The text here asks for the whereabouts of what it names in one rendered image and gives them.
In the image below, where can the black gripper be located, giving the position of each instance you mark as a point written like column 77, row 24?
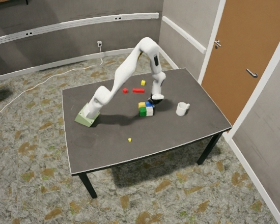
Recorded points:
column 154, row 101

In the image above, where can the white mug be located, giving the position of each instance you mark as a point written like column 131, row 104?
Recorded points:
column 181, row 109

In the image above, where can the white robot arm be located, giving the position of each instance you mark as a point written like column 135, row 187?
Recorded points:
column 150, row 48

